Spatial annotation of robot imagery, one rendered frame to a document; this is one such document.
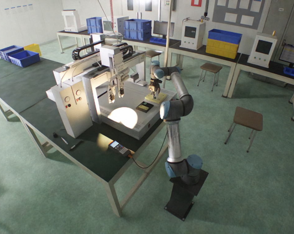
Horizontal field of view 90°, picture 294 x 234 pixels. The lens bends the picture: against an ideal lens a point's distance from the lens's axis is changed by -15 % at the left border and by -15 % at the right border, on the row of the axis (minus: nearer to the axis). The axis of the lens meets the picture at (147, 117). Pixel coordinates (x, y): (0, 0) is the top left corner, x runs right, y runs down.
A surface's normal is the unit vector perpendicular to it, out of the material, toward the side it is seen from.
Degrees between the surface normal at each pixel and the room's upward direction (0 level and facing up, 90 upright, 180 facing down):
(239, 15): 90
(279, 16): 90
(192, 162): 8
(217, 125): 0
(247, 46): 90
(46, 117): 0
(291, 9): 90
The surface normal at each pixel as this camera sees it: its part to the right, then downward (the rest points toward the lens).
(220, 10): -0.54, 0.53
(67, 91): 0.84, 0.34
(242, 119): -0.07, -0.69
